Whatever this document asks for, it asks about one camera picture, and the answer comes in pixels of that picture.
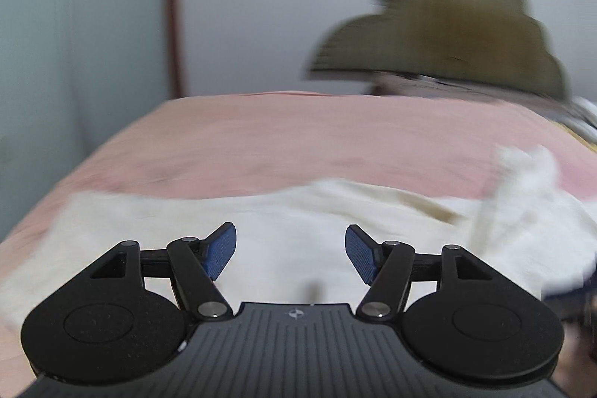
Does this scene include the white pants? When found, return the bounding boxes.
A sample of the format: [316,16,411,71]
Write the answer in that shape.
[1,147,596,327]

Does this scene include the pink bed blanket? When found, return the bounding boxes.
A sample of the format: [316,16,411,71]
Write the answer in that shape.
[1,93,596,397]

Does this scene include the yellow bed sheet edge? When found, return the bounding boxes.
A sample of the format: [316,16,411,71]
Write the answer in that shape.
[554,117,597,157]

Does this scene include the olive green headboard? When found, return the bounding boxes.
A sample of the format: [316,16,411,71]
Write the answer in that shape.
[310,0,568,100]

